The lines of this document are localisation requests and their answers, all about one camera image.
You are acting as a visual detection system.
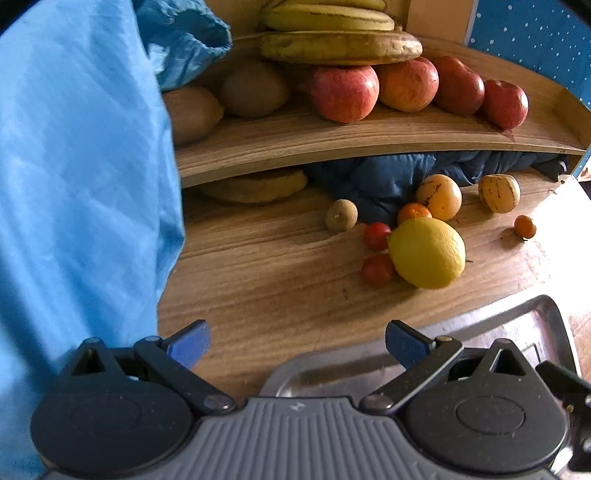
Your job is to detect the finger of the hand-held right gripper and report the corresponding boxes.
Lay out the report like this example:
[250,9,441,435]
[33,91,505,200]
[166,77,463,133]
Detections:
[536,361,591,472]

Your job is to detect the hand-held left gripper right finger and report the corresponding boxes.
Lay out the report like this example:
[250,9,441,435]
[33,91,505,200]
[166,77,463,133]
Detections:
[360,319,539,414]

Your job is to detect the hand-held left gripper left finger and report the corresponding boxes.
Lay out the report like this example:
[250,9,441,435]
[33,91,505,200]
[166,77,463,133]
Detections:
[69,319,236,414]

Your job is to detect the metal tray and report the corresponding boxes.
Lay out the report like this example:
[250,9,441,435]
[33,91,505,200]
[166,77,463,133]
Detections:
[260,295,581,398]

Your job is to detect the red cherry tomato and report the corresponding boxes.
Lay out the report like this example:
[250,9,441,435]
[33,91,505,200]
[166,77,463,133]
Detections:
[363,222,392,252]
[361,253,395,286]

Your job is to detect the yellow lemon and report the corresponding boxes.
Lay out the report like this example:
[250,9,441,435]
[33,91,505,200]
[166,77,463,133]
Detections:
[388,217,467,290]

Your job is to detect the small orange tangerine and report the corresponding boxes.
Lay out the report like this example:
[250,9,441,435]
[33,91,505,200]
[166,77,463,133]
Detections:
[397,203,433,227]

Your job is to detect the small brown kiwi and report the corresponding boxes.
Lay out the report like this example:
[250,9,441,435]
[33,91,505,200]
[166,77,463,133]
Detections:
[324,199,358,232]

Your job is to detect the orange-yellow pepino melon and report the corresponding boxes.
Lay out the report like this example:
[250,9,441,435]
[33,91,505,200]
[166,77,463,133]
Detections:
[416,174,462,221]

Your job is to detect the dark blue cloth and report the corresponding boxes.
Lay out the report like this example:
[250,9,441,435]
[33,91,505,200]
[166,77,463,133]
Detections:
[305,152,571,227]

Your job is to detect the tan flat oval object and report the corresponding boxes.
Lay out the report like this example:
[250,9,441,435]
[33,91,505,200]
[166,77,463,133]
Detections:
[198,168,308,204]

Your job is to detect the pale striped pepino melon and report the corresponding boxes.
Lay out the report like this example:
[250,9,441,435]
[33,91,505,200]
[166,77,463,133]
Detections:
[478,174,521,214]

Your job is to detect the light blue cloth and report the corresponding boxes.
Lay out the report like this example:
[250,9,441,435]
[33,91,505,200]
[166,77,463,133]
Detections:
[0,0,188,480]

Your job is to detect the wooden shelf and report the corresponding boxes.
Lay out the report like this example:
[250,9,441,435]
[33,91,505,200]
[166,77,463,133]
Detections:
[161,0,591,190]

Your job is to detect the large brown kiwi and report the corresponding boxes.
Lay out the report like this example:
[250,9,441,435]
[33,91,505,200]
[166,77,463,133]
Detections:
[220,60,291,118]
[164,86,225,147]

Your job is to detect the red apple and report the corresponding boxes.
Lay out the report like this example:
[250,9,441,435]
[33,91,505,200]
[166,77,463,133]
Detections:
[378,58,439,113]
[310,65,380,123]
[482,80,529,130]
[431,56,485,116]

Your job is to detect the crumpled blue bag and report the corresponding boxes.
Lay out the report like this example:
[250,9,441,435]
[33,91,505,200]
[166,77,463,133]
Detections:
[136,0,233,91]

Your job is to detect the yellow banana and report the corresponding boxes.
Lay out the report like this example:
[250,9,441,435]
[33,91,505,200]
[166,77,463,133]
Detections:
[257,4,396,32]
[277,0,389,13]

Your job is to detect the blue white-dotted panel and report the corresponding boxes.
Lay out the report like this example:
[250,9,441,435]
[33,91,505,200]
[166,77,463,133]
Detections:
[468,0,591,108]

